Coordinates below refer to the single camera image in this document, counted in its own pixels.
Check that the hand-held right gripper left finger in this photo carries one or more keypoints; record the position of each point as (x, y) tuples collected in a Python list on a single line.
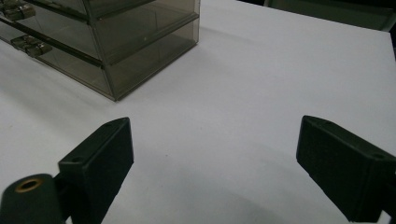
[(102, 165)]

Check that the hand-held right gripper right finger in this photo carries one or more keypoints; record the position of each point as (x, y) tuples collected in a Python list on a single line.
[(339, 168)]

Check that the smoky clear drawer cabinet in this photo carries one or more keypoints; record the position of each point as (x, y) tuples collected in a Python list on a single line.
[(109, 85)]

